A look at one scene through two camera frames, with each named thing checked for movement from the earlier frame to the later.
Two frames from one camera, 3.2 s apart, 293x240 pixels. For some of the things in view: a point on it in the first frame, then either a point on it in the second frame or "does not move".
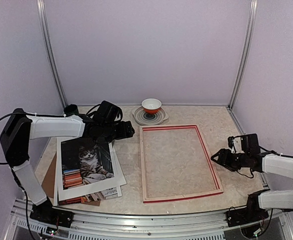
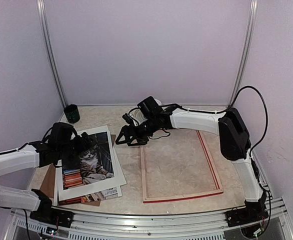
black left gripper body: (114, 134) -> (77, 149)
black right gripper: (224, 161) -> (126, 129)
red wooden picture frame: (145, 199) does not move
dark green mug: (71, 109) does not move
